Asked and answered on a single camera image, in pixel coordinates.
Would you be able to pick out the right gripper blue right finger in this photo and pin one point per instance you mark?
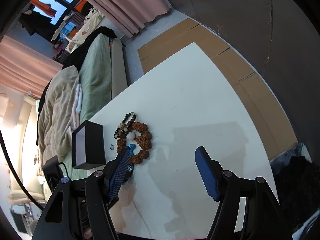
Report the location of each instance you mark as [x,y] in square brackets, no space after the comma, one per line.
[210,171]

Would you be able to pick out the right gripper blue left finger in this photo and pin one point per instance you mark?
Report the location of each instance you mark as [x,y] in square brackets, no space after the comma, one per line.
[116,173]

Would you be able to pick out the black jewelry box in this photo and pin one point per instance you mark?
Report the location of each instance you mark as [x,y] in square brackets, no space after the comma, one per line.
[88,146]

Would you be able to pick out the beige blanket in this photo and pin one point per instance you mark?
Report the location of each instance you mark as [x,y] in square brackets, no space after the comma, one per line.
[54,123]

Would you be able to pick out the cardboard sheet on floor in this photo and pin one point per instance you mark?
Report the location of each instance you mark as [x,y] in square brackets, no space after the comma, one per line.
[263,107]

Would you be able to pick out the pink curtain left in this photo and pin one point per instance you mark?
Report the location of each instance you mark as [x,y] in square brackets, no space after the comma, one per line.
[24,69]

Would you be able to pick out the black clothing on bed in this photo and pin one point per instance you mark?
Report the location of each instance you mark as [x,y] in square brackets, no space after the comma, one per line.
[77,57]

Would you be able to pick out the floral patterned bedding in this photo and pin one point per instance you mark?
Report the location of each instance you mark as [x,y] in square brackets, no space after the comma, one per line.
[91,22]

